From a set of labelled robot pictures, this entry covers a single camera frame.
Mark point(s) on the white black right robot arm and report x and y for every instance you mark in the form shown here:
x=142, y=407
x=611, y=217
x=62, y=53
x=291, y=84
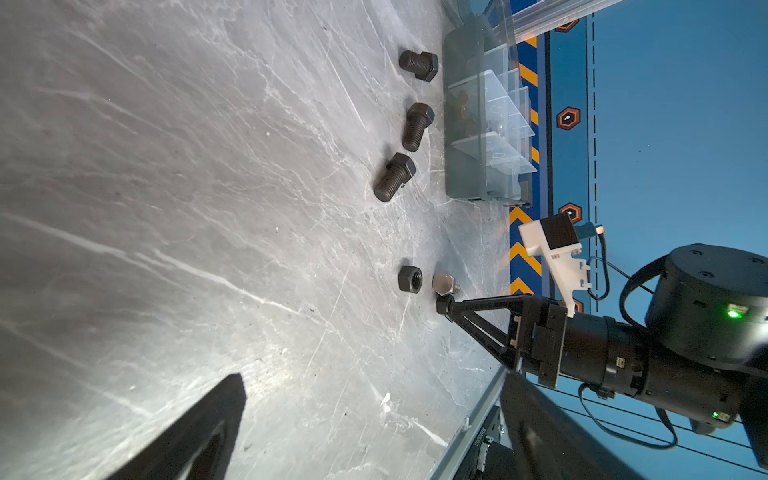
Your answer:
x=700, y=352

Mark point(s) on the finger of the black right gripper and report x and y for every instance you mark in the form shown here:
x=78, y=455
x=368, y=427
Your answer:
x=494, y=340
x=449, y=307

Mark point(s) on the black hex nut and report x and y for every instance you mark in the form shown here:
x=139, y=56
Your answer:
x=410, y=279

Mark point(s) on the aluminium front rail frame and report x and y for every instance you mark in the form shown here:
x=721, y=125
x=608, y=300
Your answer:
x=462, y=456

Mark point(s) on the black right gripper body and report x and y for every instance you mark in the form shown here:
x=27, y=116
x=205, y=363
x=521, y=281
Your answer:
x=599, y=351

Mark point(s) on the grey plastic organizer box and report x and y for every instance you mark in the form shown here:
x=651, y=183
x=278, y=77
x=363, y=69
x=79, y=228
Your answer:
x=488, y=130

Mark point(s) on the silver bolt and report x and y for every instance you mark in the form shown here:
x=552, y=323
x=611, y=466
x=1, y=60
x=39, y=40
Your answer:
x=444, y=284

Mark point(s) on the black hex bolt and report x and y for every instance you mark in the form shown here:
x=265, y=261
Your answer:
x=424, y=65
x=399, y=170
x=419, y=117

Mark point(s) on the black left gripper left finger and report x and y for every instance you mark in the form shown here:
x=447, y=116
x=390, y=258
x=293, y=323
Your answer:
x=200, y=444

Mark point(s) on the aluminium corner post right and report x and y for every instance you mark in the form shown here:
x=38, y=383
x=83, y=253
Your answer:
x=545, y=16

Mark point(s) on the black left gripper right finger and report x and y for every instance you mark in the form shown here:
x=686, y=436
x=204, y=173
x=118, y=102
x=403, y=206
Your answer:
x=547, y=444

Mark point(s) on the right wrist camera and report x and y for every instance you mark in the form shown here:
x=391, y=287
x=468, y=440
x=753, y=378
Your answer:
x=558, y=241

